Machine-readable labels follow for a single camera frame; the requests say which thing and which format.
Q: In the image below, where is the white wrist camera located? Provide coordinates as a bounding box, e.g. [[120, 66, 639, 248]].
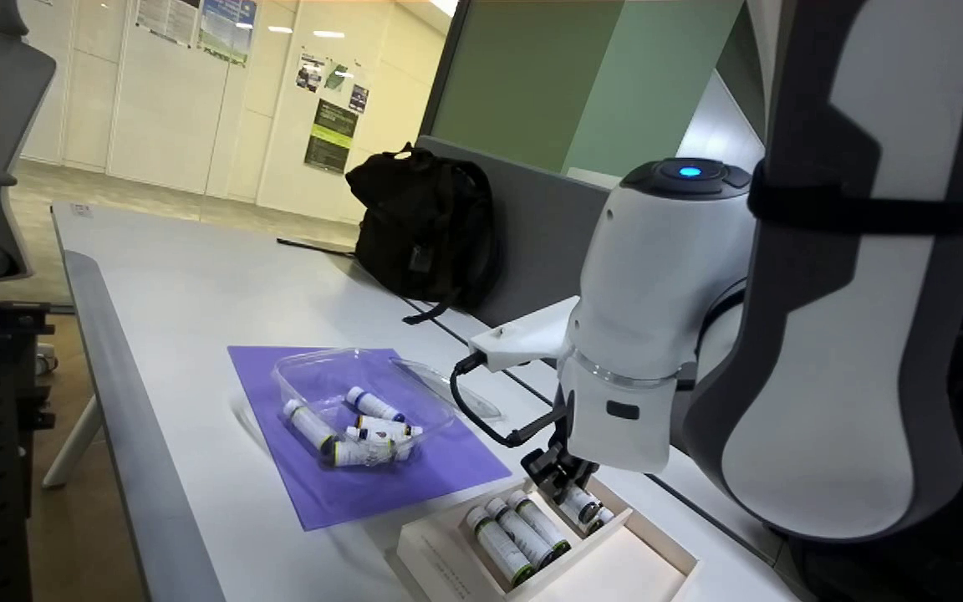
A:
[[465, 297, 582, 375]]

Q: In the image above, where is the blue white wall poster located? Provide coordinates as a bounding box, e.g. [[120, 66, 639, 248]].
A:
[[194, 0, 262, 66]]

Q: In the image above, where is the green black wall poster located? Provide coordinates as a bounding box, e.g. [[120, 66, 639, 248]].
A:
[[301, 96, 363, 176]]

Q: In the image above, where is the black duffel bag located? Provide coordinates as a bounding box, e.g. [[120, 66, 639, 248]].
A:
[[346, 143, 503, 328]]

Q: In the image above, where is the clear plastic container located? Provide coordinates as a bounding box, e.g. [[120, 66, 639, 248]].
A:
[[267, 348, 444, 456]]

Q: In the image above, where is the purple mat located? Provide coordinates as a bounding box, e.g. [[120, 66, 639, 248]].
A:
[[224, 343, 515, 537]]

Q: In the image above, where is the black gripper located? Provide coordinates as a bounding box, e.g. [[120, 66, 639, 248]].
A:
[[525, 442, 608, 511]]

